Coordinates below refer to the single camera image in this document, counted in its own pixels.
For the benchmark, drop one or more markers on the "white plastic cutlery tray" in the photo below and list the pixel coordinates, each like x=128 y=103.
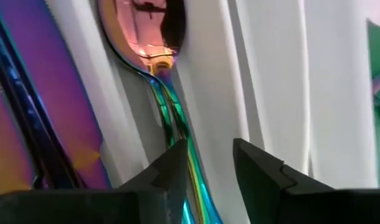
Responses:
x=271 y=93

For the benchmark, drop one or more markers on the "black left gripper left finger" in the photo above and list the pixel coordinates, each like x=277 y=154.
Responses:
x=84 y=208

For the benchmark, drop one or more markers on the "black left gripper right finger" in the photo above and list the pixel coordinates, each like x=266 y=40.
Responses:
x=302 y=205

